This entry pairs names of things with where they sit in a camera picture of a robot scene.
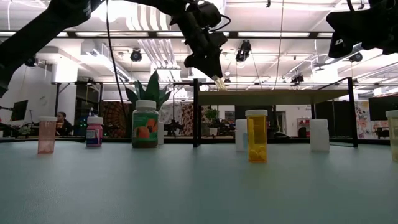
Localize black metal rack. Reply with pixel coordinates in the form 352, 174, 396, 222
51, 80, 104, 138

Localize floral wall hanging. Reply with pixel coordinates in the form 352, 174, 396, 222
354, 100, 371, 139

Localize brown patterned cloth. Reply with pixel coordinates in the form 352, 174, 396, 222
181, 102, 194, 136

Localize black aluminium rig frame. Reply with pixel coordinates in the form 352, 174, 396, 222
0, 30, 398, 146

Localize green table mat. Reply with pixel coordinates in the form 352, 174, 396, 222
0, 141, 398, 224

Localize yellow translucent vial white cap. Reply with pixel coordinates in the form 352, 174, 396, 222
244, 109, 269, 164

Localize small white bottle blue label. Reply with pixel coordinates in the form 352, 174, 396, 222
234, 118, 249, 152

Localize small leafy potted plant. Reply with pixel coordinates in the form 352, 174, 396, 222
204, 108, 220, 136

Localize pink translucent vial white cap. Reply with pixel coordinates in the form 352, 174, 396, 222
37, 116, 58, 155

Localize person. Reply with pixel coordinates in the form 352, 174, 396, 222
55, 111, 74, 137

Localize magenta-label bottle white cap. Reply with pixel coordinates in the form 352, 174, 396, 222
86, 116, 104, 147

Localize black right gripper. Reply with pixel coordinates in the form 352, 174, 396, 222
325, 0, 398, 60

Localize pale yellow vial white cap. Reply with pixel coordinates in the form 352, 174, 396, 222
385, 110, 398, 162

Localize large green-label bottle white cap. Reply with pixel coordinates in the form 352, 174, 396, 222
131, 100, 160, 149

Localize wide black monitor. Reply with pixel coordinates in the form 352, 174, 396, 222
368, 94, 398, 122

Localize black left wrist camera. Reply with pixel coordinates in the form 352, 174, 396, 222
194, 1, 223, 29

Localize orange mandala tapestry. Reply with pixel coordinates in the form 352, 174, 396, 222
99, 101, 133, 138

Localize snake plant in white pot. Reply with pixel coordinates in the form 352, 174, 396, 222
124, 70, 173, 146

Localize wooden shelf with black frame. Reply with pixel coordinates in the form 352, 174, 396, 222
192, 76, 359, 149

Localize black monitor on arm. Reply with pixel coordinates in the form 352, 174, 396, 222
11, 99, 29, 123

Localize long black cable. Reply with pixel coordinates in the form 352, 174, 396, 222
104, 0, 130, 127

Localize plain white plastic bottle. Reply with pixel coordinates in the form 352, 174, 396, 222
309, 118, 330, 152

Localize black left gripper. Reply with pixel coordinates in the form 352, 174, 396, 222
169, 11, 230, 79

